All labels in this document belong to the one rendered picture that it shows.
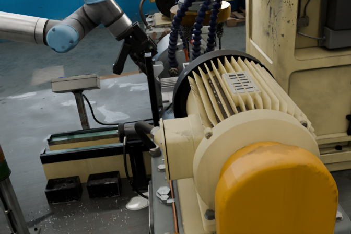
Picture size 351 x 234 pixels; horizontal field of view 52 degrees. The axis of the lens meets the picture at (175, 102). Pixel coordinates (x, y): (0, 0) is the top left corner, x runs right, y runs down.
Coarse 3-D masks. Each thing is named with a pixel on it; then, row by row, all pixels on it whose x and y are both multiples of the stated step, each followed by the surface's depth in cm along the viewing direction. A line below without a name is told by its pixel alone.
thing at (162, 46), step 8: (160, 40) 148; (168, 40) 141; (200, 40) 140; (160, 48) 141; (168, 48) 134; (160, 56) 135; (176, 56) 135; (184, 56) 135; (168, 64) 136; (168, 72) 137; (176, 72) 134; (160, 88) 140
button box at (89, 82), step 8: (56, 80) 135; (64, 80) 135; (72, 80) 135; (80, 80) 135; (88, 80) 135; (96, 80) 135; (56, 88) 134; (64, 88) 134; (72, 88) 135; (80, 88) 135; (88, 88) 136; (96, 88) 139
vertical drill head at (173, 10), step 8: (200, 0) 101; (176, 8) 106; (192, 8) 101; (224, 8) 101; (184, 16) 100; (192, 16) 99; (208, 16) 99; (224, 16) 102; (184, 24) 102; (192, 24) 101; (208, 24) 101; (184, 32) 105; (216, 32) 106
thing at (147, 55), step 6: (144, 54) 98; (150, 54) 97; (150, 60) 97; (150, 66) 98; (150, 72) 98; (150, 78) 99; (150, 84) 100; (150, 90) 101; (150, 96) 102; (156, 96) 102; (150, 102) 103; (156, 102) 103; (156, 108) 103; (156, 114) 104; (156, 120) 105
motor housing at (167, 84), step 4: (164, 80) 116; (168, 80) 116; (172, 80) 116; (176, 80) 116; (164, 84) 115; (168, 84) 115; (172, 84) 114; (164, 88) 113; (168, 88) 114; (172, 88) 114; (164, 92) 114; (168, 92) 114; (172, 92) 114; (164, 104) 112; (168, 104) 113; (164, 108) 111
